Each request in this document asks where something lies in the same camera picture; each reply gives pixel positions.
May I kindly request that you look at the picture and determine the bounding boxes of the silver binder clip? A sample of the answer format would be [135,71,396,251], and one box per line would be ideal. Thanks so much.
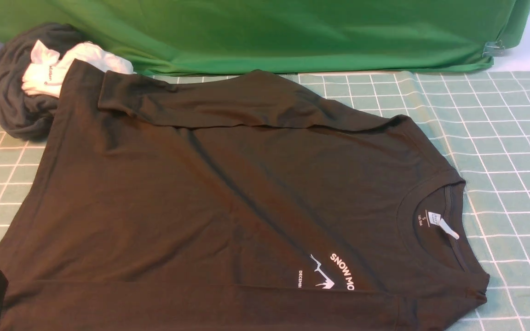
[482,40,507,58]

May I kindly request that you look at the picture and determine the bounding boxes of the dark gray crumpled garment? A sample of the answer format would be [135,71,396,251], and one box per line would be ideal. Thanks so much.
[0,23,86,140]

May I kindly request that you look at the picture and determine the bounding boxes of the dark gray long-sleeved shirt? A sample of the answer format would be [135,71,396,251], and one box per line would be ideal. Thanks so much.
[0,60,490,331]

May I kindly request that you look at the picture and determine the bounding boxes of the green backdrop cloth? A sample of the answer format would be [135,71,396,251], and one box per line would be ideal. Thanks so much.
[0,0,530,75]

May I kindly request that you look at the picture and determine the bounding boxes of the white crumpled shirt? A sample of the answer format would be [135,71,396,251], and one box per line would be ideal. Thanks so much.
[22,40,135,98]

